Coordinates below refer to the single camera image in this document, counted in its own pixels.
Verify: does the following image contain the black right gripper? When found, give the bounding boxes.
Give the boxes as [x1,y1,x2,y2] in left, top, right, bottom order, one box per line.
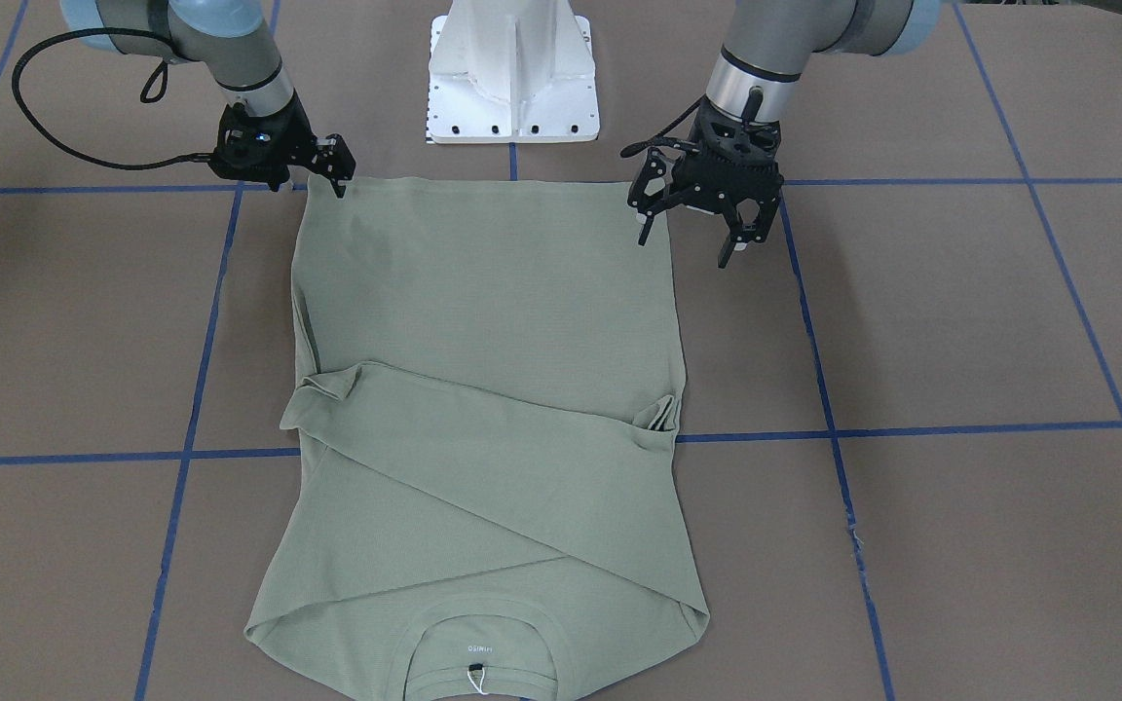
[208,95,356,199]

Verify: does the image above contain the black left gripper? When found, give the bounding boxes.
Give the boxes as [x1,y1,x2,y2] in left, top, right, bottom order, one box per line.
[627,96,784,268]

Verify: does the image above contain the olive green long-sleeve shirt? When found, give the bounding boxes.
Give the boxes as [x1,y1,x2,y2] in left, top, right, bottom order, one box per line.
[243,176,711,700]

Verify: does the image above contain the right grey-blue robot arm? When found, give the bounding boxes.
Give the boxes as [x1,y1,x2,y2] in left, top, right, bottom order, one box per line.
[59,1,355,197]

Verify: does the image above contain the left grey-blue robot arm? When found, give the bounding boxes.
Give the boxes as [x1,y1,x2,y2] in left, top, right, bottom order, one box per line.
[620,1,941,267]

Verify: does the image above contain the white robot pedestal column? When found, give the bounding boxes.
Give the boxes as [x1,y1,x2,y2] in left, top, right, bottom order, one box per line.
[425,1,601,145]

